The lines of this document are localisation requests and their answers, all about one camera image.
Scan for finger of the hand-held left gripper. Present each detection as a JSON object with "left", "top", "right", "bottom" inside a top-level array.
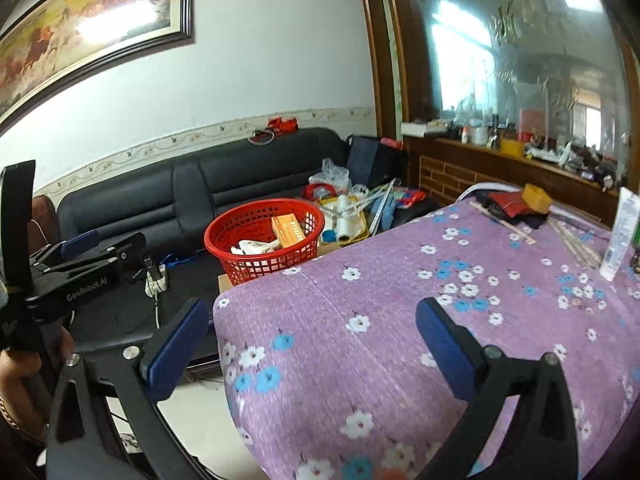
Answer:
[
  {"left": 30, "top": 229, "right": 102, "bottom": 269},
  {"left": 102, "top": 232, "right": 148, "bottom": 274}
]

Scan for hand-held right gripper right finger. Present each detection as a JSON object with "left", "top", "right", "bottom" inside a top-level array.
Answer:
[{"left": 416, "top": 297, "right": 582, "bottom": 480}]

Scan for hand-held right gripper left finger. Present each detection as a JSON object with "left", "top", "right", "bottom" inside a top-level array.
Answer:
[{"left": 45, "top": 299, "right": 216, "bottom": 480}]

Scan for red plastic basket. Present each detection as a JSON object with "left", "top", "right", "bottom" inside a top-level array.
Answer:
[{"left": 204, "top": 199, "right": 327, "bottom": 287}]

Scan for white printed paper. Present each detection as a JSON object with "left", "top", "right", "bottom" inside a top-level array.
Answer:
[{"left": 230, "top": 239, "right": 282, "bottom": 259}]

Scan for orange cardboard box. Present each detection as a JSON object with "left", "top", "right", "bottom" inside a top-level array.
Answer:
[{"left": 271, "top": 213, "right": 307, "bottom": 250}]

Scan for person's left hand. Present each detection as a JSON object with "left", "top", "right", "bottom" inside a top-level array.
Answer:
[{"left": 0, "top": 349, "right": 47, "bottom": 443}]

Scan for white power strip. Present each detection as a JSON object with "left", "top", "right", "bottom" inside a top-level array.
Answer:
[{"left": 145, "top": 258, "right": 169, "bottom": 297}]

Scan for brown leather cushion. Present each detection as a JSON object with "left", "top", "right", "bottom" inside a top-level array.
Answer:
[{"left": 27, "top": 194, "right": 62, "bottom": 257}]

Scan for purple floral tablecloth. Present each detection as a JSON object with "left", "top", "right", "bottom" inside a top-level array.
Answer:
[{"left": 212, "top": 185, "right": 640, "bottom": 480}]

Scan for black leather sofa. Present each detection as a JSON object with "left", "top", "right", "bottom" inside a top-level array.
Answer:
[{"left": 30, "top": 126, "right": 438, "bottom": 376}]

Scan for flat wooden stick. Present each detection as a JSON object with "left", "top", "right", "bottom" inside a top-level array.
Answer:
[{"left": 467, "top": 199, "right": 539, "bottom": 247}]

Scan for blue red printed package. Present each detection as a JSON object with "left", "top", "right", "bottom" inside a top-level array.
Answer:
[{"left": 390, "top": 186, "right": 429, "bottom": 212}]

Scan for white measuring sticks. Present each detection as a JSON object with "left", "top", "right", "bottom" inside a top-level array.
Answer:
[{"left": 366, "top": 178, "right": 402, "bottom": 234}]

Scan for red bag on black cloth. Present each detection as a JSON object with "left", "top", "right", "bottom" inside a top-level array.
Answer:
[{"left": 481, "top": 200, "right": 550, "bottom": 230}]

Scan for dark red foil bag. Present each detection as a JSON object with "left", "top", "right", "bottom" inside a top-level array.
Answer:
[{"left": 487, "top": 191, "right": 531, "bottom": 217}]

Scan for yellow bag with white rolls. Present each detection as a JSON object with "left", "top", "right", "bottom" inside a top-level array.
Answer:
[{"left": 321, "top": 195, "right": 369, "bottom": 247}]

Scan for bundle of bamboo rulers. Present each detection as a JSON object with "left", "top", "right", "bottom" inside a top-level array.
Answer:
[{"left": 546, "top": 216, "right": 604, "bottom": 269}]

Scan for yellow tape roll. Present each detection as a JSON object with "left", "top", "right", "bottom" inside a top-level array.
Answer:
[{"left": 522, "top": 183, "right": 553, "bottom": 214}]

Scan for wooden cabinet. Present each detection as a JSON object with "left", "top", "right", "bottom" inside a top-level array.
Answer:
[{"left": 402, "top": 132, "right": 621, "bottom": 226}]

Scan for black paper bag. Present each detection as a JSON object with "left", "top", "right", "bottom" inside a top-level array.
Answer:
[{"left": 346, "top": 135, "right": 407, "bottom": 189}]

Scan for white standing tube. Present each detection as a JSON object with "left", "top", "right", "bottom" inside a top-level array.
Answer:
[{"left": 600, "top": 186, "right": 640, "bottom": 282}]

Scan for framed horse painting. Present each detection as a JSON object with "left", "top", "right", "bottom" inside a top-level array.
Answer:
[{"left": 0, "top": 0, "right": 196, "bottom": 127}]

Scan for clear plastic bag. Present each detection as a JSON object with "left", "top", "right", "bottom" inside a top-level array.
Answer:
[{"left": 308, "top": 158, "right": 352, "bottom": 191}]

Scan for white flat box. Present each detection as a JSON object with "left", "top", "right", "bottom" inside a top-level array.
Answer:
[{"left": 401, "top": 120, "right": 442, "bottom": 137}]

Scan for red gift box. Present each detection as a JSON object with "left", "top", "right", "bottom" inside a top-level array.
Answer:
[{"left": 518, "top": 108, "right": 544, "bottom": 144}]

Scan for glass partition panel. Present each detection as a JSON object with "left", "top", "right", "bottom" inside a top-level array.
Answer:
[{"left": 395, "top": 0, "right": 640, "bottom": 161}]

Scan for gold bracelet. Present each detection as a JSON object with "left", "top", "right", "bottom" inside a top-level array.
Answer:
[{"left": 0, "top": 396, "right": 19, "bottom": 434}]

